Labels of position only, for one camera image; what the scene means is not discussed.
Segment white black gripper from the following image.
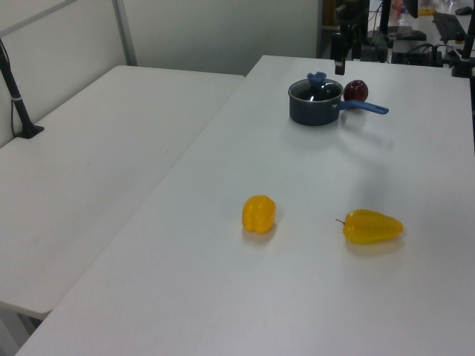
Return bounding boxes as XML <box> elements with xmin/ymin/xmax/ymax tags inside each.
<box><xmin>331</xmin><ymin>0</ymin><xmax>370</xmax><ymax>76</ymax></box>

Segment glass lid with blue knob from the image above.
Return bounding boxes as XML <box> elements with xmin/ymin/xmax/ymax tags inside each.
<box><xmin>288</xmin><ymin>71</ymin><xmax>344</xmax><ymax>103</ymax></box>

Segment black electronics box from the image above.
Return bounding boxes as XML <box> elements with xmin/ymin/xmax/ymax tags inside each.
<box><xmin>391</xmin><ymin>39</ymin><xmax>443</xmax><ymax>68</ymax></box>

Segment dark blue saucepan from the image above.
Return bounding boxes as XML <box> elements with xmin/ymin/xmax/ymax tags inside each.
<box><xmin>288</xmin><ymin>79</ymin><xmax>390</xmax><ymax>127</ymax></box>

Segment black keyboard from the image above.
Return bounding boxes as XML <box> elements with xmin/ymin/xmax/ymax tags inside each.
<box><xmin>432</xmin><ymin>10</ymin><xmax>469</xmax><ymax>42</ymax></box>

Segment black clamp stand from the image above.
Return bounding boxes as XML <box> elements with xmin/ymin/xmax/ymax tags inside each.
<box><xmin>450</xmin><ymin>0</ymin><xmax>475</xmax><ymax>79</ymax></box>

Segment yellow starfruit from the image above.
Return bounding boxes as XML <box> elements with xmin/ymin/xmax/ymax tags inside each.
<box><xmin>335</xmin><ymin>209</ymin><xmax>404</xmax><ymax>246</ymax></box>

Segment yellow bell pepper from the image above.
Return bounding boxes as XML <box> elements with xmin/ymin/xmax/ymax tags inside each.
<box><xmin>242</xmin><ymin>194</ymin><xmax>278</xmax><ymax>234</ymax></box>

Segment white side table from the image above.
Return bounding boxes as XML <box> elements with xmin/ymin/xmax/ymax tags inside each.
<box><xmin>0</xmin><ymin>65</ymin><xmax>246</xmax><ymax>320</ymax></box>

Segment grey partition frame post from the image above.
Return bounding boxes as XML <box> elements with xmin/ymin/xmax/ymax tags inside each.
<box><xmin>112</xmin><ymin>0</ymin><xmax>139</xmax><ymax>67</ymax></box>

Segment black camera pole with base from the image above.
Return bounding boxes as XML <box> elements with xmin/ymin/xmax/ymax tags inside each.
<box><xmin>0</xmin><ymin>36</ymin><xmax>45</xmax><ymax>139</ymax></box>

